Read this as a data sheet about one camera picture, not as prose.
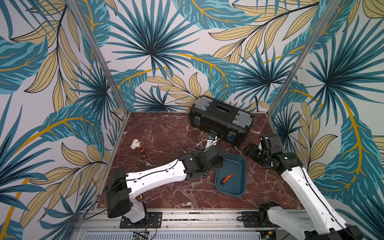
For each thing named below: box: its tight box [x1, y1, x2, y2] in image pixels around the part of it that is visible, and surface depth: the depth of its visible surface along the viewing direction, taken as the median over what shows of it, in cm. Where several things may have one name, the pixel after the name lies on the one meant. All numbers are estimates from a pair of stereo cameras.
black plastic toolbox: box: [189, 96, 254, 146], surface depth 98 cm
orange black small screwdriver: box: [220, 167, 239, 185], surface depth 87 cm
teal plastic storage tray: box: [215, 152, 247, 197], surface depth 89 cm
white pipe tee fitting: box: [130, 138, 142, 150], surface depth 100 cm
